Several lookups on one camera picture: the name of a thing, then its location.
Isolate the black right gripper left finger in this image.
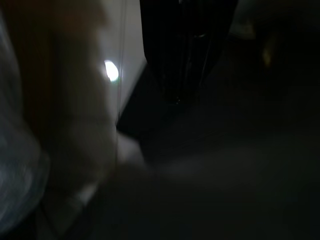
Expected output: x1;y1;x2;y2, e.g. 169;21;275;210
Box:
139;0;192;106

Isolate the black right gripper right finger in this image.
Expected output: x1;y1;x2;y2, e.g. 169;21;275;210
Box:
182;0;237;103

